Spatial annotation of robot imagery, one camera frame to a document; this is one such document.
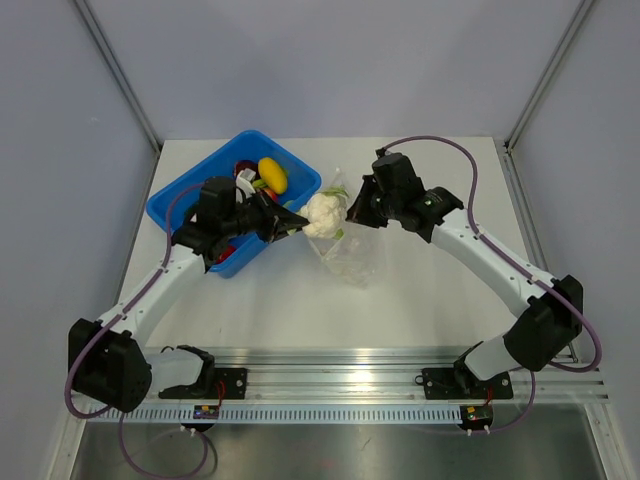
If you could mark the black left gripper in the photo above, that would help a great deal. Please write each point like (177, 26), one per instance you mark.
(277, 221)

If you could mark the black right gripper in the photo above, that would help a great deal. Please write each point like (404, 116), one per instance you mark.
(360, 213)

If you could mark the yellow mango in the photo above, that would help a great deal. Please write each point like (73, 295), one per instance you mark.
(273, 175)

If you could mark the clear zip top bag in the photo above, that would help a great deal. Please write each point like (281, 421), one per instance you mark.
(356, 258)

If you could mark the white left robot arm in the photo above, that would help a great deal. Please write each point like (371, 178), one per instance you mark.
(106, 361)

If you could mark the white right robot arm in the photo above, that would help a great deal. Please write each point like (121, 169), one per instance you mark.
(547, 310)

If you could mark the blue plastic bin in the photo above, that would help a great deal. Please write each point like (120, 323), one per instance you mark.
(214, 177)

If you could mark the small red tomato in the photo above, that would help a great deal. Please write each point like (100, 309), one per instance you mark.
(230, 250)

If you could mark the dark red onion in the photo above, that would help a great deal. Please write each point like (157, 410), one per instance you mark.
(245, 165)

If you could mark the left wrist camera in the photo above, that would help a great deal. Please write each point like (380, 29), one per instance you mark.
(244, 181)

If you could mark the aluminium mounting rail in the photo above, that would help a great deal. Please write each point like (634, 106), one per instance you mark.
(380, 376)

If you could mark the white slotted cable duct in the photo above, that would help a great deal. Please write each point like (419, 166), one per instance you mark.
(331, 414)

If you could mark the left aluminium frame post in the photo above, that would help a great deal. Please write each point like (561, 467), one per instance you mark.
(107, 53)

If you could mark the aluminium frame post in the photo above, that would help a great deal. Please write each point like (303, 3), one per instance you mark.
(550, 71)
(107, 53)

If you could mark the right aluminium frame post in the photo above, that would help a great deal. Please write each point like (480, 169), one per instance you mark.
(550, 71)

